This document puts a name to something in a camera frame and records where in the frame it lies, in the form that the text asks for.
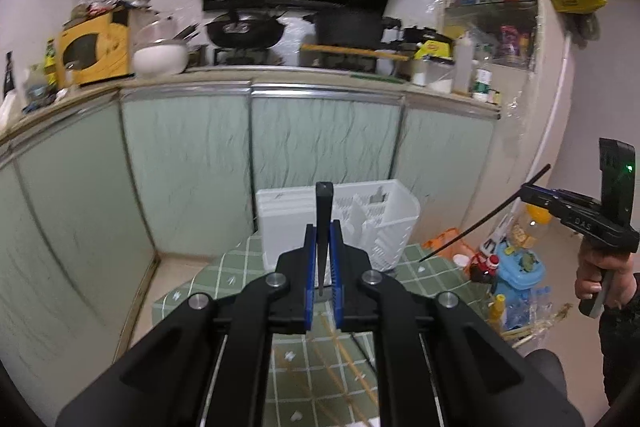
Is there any black chopstick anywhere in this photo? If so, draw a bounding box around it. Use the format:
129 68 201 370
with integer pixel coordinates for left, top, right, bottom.
349 333 378 375
316 181 334 296
418 163 552 264

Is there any wooden chopstick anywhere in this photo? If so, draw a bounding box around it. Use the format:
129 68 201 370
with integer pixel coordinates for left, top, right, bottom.
326 322 378 407
320 315 372 427
269 347 343 426

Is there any person's right hand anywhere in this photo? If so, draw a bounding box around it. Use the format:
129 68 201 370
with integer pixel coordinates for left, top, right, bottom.
574 239 638 309

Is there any yellow lid jar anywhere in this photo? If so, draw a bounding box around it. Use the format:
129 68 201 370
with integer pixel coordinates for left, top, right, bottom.
508 204 552 251

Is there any white grey utensil holder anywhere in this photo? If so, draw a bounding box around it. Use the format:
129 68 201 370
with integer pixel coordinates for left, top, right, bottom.
256 179 421 271

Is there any blue plastic container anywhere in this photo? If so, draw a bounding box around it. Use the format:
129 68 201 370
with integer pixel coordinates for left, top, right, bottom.
496 242 546 299

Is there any red cap bottle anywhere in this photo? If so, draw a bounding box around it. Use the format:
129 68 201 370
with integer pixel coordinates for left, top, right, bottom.
469 253 500 284

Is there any orange bag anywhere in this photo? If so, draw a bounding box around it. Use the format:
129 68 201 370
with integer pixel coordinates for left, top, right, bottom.
422 228 476 261

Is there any green label bottle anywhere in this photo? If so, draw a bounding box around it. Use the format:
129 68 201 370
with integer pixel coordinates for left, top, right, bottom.
472 67 492 102

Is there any yellow cooking oil bottle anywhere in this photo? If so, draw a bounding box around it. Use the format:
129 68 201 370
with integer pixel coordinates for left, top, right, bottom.
487 294 506 333

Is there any clear salt container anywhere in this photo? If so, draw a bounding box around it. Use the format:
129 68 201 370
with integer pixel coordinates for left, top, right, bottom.
426 56 454 93

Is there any white squeeze bottle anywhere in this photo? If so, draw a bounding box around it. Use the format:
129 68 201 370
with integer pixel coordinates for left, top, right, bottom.
452 32 475 94

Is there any wooden cutting board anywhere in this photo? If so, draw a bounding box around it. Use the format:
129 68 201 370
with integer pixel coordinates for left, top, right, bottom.
299 43 412 62

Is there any black frying pan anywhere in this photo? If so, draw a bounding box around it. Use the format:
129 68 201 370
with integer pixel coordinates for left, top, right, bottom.
205 10 285 49

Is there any black cooking pot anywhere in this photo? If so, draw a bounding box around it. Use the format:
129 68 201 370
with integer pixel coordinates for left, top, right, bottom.
303 9 402 50

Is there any white bowl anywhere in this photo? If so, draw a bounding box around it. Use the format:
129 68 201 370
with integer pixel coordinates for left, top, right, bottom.
132 42 189 78

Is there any yellow microwave oven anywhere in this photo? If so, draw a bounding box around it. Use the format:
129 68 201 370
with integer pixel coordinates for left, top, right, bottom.
58 8 132 86

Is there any green glass bottle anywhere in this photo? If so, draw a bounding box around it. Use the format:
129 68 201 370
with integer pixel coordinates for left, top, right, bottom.
43 38 58 90

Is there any dark soy sauce bottle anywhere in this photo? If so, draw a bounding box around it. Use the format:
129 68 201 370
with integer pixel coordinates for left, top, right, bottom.
2 51 15 96

